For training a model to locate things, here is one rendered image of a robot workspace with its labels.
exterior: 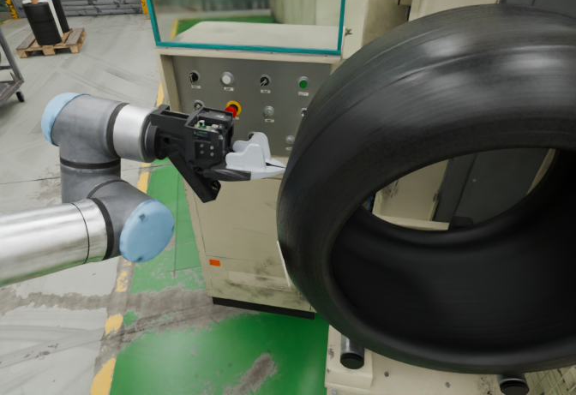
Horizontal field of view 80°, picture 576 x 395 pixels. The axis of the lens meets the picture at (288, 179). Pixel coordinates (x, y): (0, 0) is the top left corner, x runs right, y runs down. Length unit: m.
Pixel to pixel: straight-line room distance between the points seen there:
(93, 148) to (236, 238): 0.94
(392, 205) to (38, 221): 0.73
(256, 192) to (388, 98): 0.93
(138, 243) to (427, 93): 0.41
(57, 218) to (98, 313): 1.59
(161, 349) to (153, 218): 1.36
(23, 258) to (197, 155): 0.25
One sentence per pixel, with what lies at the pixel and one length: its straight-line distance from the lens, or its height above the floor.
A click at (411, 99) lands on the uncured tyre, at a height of 1.41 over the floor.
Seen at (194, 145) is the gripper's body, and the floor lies 1.29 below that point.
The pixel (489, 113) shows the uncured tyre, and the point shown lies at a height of 1.41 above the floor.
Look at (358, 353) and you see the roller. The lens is 0.72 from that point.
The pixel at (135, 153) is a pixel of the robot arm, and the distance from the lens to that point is 0.58.
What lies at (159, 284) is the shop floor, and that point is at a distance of 2.07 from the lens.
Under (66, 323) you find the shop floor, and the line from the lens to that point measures 2.11.
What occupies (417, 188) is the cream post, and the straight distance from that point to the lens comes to 0.89.
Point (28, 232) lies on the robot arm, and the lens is 0.49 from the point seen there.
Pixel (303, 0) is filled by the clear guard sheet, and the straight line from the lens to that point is 1.01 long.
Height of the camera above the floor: 1.55
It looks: 36 degrees down
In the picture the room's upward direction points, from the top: straight up
